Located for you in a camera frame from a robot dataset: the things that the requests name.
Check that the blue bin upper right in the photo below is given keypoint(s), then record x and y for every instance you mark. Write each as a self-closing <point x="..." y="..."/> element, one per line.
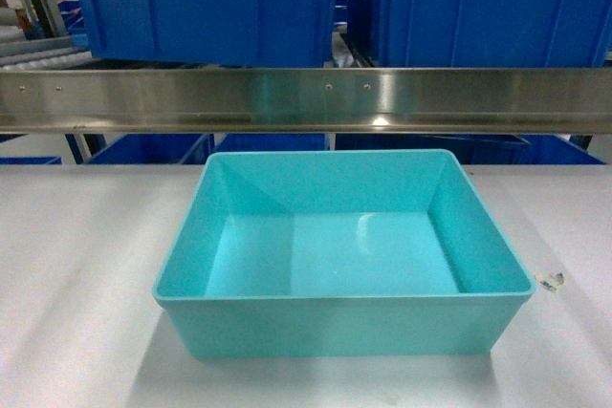
<point x="481" y="33"/>

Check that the tape scrap on table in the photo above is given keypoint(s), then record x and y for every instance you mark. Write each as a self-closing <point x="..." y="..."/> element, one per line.
<point x="550" y="282"/>

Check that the blue bin upper left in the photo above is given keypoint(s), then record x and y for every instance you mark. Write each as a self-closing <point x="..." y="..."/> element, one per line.
<point x="248" y="33"/>

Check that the blue bin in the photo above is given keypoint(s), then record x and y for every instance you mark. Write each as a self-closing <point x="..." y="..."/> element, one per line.
<point x="481" y="33"/>
<point x="248" y="33"/>

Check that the steel shelf rail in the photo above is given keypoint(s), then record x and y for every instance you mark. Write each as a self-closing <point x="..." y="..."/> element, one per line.
<point x="500" y="101"/>

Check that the teal plastic bin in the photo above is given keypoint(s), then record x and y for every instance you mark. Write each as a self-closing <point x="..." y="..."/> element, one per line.
<point x="339" y="253"/>

